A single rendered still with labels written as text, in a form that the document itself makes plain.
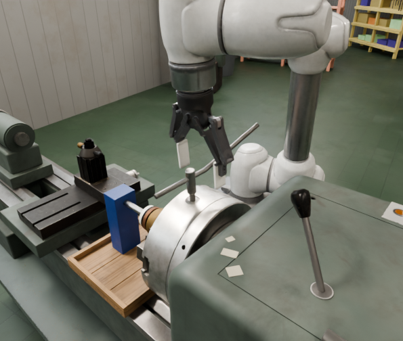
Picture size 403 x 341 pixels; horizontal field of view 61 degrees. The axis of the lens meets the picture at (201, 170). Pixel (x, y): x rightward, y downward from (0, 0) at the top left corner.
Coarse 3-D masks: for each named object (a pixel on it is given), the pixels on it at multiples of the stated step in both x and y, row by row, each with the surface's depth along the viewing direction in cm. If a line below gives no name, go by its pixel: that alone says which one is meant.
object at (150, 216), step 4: (148, 208) 99; (152, 208) 99; (156, 208) 99; (160, 208) 98; (144, 212) 98; (148, 212) 97; (152, 212) 97; (156, 212) 96; (160, 212) 96; (144, 216) 97; (148, 216) 97; (152, 216) 96; (156, 216) 95; (144, 220) 97; (148, 220) 96; (152, 220) 95; (144, 224) 97; (148, 224) 96; (152, 224) 95; (144, 228) 98; (148, 228) 96; (148, 232) 97
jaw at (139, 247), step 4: (140, 244) 85; (140, 248) 84; (140, 252) 84; (140, 256) 85; (144, 260) 81; (144, 264) 82; (148, 264) 80; (144, 268) 82; (148, 268) 81; (148, 272) 81
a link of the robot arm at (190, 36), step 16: (160, 0) 58; (176, 0) 55; (192, 0) 55; (208, 0) 55; (224, 0) 54; (160, 16) 59; (176, 16) 56; (192, 16) 56; (208, 16) 55; (176, 32) 58; (192, 32) 57; (208, 32) 56; (176, 48) 60; (192, 48) 59; (208, 48) 58
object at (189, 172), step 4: (188, 168) 77; (192, 168) 77; (188, 172) 76; (192, 172) 76; (188, 176) 76; (192, 176) 77; (192, 180) 77; (188, 184) 78; (192, 184) 78; (188, 188) 79; (192, 188) 78; (188, 192) 79; (192, 192) 79; (192, 196) 80; (192, 200) 81
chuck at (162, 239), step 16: (208, 192) 85; (176, 208) 80; (192, 208) 79; (160, 224) 79; (176, 224) 77; (160, 240) 78; (176, 240) 75; (144, 256) 80; (160, 256) 77; (144, 272) 82; (160, 272) 77; (160, 288) 79
